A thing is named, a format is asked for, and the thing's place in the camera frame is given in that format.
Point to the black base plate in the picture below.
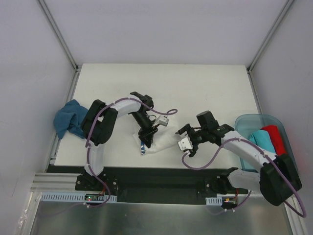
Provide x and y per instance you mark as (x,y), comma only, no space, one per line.
(152,185)

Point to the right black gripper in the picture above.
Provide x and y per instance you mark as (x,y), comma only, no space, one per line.
(191,138)

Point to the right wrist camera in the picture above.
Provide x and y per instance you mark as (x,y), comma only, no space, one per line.
(185,144)

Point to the aluminium frame post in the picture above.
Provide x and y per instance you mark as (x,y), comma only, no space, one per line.
(270,34)
(55,29)

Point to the teal plastic bin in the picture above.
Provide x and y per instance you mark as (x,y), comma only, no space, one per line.
(249,123)

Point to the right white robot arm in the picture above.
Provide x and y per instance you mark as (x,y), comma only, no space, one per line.
(275,176)

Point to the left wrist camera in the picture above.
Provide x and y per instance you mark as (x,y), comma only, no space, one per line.
(162,120)

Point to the right slotted cable duct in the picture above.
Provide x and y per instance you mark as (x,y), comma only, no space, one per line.
(214,201)

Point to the dark blue t shirt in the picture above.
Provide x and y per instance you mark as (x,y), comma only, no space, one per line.
(69,118)

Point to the cyan rolled t shirt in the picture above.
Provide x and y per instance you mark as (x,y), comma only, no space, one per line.
(262,139)

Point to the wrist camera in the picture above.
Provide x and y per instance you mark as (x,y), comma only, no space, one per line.
(162,120)
(185,144)

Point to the right aluminium frame post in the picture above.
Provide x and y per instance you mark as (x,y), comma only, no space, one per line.
(270,34)

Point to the slotted cable duct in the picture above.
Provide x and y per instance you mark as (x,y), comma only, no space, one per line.
(77,197)
(214,201)

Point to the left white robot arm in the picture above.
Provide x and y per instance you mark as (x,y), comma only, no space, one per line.
(99,122)

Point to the red rolled t shirt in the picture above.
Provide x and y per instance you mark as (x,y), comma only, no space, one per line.
(276,139)

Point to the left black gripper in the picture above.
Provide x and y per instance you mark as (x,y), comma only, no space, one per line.
(147,132)

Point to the left aluminium frame post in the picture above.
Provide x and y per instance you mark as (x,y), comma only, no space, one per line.
(55,29)

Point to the left slotted cable duct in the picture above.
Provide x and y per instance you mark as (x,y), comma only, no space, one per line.
(77,197)

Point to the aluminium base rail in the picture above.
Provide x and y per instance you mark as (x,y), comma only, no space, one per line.
(56,178)

